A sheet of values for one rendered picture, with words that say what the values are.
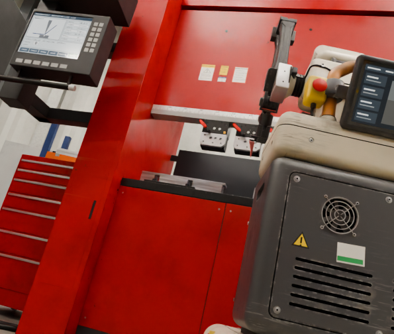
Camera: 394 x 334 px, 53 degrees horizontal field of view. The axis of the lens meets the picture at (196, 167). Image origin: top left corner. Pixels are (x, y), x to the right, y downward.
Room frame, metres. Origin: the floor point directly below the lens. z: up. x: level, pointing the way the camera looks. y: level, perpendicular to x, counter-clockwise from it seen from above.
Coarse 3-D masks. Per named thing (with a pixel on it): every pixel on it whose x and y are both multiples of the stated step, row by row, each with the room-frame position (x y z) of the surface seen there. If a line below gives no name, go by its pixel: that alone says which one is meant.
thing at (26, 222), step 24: (24, 168) 2.60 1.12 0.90; (48, 168) 2.54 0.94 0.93; (72, 168) 2.49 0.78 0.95; (24, 192) 2.57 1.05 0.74; (48, 192) 2.52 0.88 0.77; (0, 216) 2.60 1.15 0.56; (24, 216) 2.56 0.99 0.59; (48, 216) 2.50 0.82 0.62; (0, 240) 2.59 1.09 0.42; (24, 240) 2.54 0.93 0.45; (0, 264) 2.57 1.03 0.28; (24, 264) 2.52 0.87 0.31; (0, 288) 2.55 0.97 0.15; (24, 288) 2.51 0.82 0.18
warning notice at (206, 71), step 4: (204, 64) 2.15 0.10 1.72; (204, 68) 2.15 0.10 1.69; (208, 68) 2.14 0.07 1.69; (212, 68) 2.13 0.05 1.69; (200, 72) 2.15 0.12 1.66; (204, 72) 2.14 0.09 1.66; (208, 72) 2.14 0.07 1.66; (212, 72) 2.13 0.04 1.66; (200, 76) 2.15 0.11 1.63; (204, 76) 2.14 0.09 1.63; (208, 76) 2.13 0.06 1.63; (212, 76) 2.13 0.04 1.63; (208, 80) 2.13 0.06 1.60
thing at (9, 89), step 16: (48, 0) 1.93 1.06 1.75; (64, 0) 1.90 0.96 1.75; (80, 0) 1.87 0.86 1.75; (96, 0) 1.83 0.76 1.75; (112, 0) 1.80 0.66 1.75; (128, 0) 1.90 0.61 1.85; (112, 16) 1.94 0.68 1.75; (128, 16) 1.96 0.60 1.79; (0, 96) 1.95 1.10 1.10; (16, 96) 1.93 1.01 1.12; (32, 96) 2.03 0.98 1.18
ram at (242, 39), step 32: (192, 32) 2.19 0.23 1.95; (224, 32) 2.12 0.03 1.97; (256, 32) 2.07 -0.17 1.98; (320, 32) 1.96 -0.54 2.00; (352, 32) 1.91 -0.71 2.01; (384, 32) 1.86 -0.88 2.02; (192, 64) 2.17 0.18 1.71; (224, 64) 2.11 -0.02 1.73; (256, 64) 2.06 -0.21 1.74; (160, 96) 2.21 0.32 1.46; (192, 96) 2.15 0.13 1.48; (224, 96) 2.10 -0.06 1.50; (256, 96) 2.04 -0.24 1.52
